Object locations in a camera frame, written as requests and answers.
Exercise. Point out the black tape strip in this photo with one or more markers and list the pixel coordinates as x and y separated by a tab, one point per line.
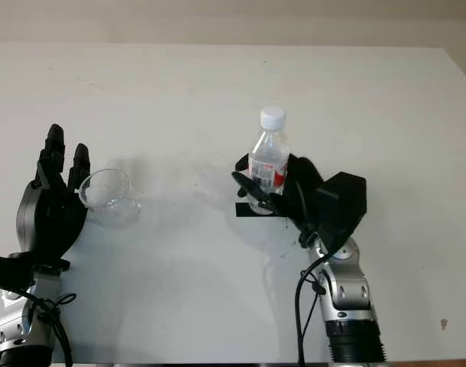
242	211

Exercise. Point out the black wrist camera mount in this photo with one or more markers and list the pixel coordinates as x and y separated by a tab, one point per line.
5	271
342	206

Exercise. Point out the clear water bottle white cap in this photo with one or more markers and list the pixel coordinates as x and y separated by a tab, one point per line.
269	153

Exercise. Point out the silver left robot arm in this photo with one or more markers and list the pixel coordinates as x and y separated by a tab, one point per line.
23	321

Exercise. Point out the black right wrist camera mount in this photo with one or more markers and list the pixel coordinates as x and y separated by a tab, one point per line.
342	206

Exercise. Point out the clear glass cup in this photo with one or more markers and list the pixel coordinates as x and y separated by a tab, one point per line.
110	199

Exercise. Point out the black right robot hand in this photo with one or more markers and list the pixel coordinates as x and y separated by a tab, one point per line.
301	191

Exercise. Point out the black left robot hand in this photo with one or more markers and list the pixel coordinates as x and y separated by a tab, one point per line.
46	218

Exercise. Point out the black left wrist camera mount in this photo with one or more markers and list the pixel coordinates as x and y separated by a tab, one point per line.
5	271

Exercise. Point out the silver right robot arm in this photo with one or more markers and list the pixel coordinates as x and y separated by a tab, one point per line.
347	298

